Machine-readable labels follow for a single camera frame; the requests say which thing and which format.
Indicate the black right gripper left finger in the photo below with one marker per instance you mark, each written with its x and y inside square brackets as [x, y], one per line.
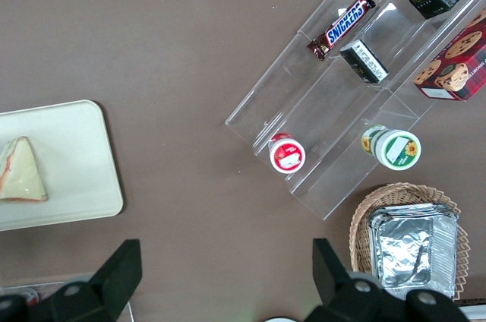
[110, 288]

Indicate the stack of foil trays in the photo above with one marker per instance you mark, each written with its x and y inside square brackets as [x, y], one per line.
[410, 246]

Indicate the white plastic bin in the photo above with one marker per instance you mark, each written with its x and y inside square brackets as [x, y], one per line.
[476, 315]

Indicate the beige plastic tray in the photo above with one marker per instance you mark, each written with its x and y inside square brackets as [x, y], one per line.
[76, 155]

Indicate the red plaid cookie box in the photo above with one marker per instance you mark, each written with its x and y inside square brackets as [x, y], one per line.
[455, 64]

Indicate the green lid cup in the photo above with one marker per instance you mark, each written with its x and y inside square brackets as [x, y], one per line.
[398, 149]

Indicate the clear acrylic step display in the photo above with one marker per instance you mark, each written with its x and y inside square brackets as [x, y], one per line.
[303, 109]

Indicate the red lid cup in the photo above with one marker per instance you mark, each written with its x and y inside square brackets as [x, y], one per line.
[288, 155]

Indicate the triangular sandwich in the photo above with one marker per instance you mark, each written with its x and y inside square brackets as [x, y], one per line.
[23, 174]

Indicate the Snickers chocolate bar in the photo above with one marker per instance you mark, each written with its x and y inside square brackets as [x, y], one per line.
[343, 26]

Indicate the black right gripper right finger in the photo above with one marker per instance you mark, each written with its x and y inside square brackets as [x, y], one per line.
[341, 295]

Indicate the light wicker basket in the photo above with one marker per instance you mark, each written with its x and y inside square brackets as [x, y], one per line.
[358, 223]

